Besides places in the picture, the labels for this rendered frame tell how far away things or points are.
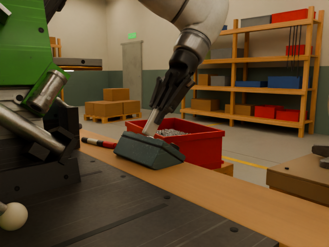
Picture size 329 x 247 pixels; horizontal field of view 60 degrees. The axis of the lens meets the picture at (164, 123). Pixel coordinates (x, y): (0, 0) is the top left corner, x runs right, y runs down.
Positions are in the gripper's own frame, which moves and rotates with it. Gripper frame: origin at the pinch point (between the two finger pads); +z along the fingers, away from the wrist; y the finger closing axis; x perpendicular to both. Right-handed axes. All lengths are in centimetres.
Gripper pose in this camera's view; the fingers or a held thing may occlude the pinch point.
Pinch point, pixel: (152, 123)
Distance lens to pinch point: 71.7
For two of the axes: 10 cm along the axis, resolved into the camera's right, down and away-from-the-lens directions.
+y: -6.6, -1.3, 7.4
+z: -4.3, 8.7, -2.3
